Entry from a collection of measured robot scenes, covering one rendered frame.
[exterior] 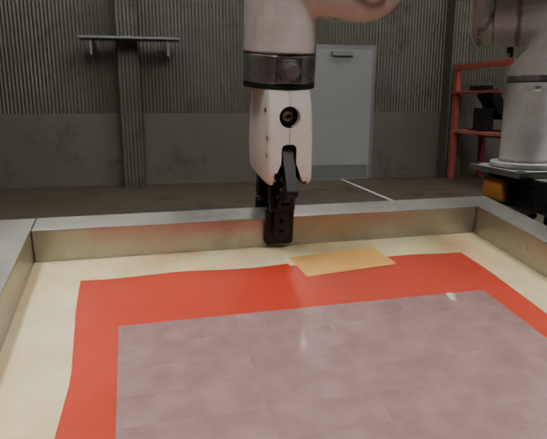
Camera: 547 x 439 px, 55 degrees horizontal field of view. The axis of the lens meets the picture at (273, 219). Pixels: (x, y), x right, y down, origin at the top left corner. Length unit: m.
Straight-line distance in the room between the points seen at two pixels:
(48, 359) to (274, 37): 0.34
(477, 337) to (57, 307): 0.35
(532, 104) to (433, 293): 0.60
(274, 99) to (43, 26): 8.26
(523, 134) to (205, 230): 0.68
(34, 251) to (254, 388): 0.30
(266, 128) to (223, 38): 8.11
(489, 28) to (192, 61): 7.64
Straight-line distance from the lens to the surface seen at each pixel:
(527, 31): 1.08
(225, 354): 0.41
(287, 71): 0.52
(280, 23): 0.53
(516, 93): 1.08
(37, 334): 0.46
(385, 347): 0.43
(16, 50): 8.79
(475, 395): 0.41
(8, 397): 0.40
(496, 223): 0.67
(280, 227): 0.58
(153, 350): 0.42
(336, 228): 0.61
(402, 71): 9.43
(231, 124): 8.59
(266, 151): 0.54
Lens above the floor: 1.25
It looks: 12 degrees down
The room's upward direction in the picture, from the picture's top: straight up
